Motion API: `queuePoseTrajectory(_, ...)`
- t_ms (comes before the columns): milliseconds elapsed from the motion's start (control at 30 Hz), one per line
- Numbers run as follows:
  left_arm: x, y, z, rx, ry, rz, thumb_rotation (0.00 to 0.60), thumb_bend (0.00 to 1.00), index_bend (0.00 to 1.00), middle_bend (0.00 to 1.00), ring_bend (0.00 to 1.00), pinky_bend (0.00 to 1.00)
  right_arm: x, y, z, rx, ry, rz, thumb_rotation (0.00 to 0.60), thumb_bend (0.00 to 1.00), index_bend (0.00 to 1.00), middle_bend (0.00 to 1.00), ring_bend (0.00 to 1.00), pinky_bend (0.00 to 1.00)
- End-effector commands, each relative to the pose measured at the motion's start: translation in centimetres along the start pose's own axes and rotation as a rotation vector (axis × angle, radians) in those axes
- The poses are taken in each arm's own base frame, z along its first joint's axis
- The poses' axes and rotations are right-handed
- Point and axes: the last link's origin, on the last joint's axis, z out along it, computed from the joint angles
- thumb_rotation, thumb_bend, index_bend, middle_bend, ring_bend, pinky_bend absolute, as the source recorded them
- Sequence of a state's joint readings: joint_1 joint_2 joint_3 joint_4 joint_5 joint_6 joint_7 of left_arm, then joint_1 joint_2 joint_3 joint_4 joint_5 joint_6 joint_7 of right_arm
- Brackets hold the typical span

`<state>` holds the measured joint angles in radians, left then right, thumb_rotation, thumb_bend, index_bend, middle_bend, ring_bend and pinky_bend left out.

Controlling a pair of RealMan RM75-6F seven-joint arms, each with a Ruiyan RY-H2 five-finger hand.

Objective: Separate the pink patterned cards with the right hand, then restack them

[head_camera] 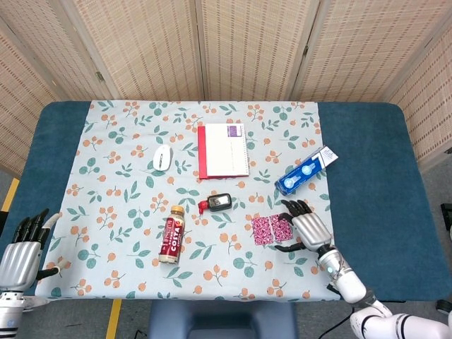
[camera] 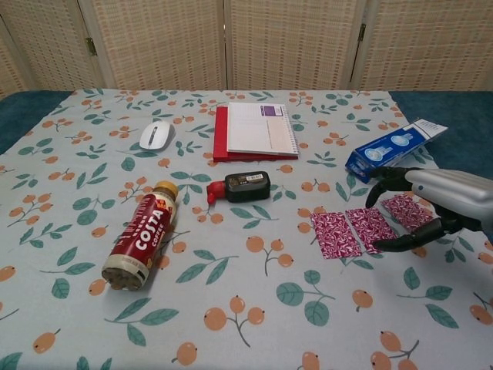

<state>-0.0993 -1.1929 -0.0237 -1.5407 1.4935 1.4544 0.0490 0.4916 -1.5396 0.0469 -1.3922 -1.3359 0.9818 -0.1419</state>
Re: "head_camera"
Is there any Costa coffee bottle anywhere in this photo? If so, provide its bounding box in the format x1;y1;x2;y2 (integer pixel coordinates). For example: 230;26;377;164
157;206;186;266

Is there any floral printed tablecloth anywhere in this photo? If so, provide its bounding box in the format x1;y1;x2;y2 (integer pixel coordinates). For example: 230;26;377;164
34;100;342;302

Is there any white computer mouse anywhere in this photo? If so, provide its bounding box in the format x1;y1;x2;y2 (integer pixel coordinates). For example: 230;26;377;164
152;144;174;172

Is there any woven folding screen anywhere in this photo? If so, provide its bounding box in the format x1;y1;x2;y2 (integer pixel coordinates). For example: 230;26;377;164
0;0;452;177

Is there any blue grey robot body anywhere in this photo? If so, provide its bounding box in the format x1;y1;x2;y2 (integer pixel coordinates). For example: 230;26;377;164
147;299;298;339

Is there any pink patterned pouch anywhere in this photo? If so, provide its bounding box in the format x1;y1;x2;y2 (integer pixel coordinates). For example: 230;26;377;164
251;213;295;246

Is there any red notebook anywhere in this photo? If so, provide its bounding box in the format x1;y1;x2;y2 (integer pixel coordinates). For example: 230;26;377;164
197;126;251;180

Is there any black floor cable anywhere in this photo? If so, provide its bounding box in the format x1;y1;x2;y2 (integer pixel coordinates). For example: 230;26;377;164
323;306;356;336

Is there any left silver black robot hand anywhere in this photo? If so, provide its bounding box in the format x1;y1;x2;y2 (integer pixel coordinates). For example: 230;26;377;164
0;208;61;292

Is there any blue white carton box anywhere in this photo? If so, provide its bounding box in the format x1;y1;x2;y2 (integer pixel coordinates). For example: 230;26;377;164
274;145;339;196

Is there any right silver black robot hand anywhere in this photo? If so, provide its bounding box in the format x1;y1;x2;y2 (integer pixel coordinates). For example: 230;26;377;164
274;198;335;254

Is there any blue felt table cover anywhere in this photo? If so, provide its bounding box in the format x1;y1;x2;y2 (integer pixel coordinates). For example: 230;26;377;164
0;100;452;303

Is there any white spiral notebook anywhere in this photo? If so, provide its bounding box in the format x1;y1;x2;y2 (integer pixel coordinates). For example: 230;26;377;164
204;123;251;178

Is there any black ink bottle red cap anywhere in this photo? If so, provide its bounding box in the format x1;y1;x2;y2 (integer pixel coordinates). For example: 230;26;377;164
197;193;233;215

